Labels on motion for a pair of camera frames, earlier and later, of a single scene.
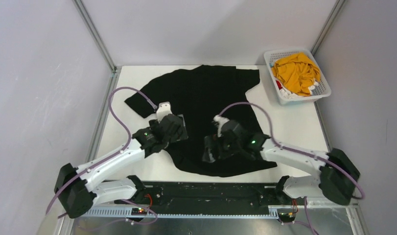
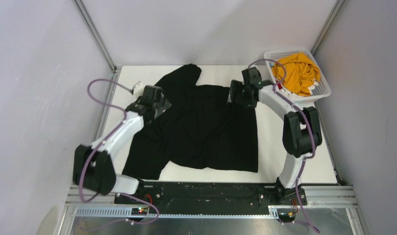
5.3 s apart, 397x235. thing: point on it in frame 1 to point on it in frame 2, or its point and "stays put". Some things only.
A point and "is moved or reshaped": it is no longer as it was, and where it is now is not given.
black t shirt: x=202 y=94 is moved or reshaped
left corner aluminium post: x=81 y=8 stays put
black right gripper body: x=226 y=148 to x=243 y=96
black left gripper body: x=180 y=134 to x=160 y=106
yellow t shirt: x=297 y=72 stays put
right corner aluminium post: x=335 y=10 stays put
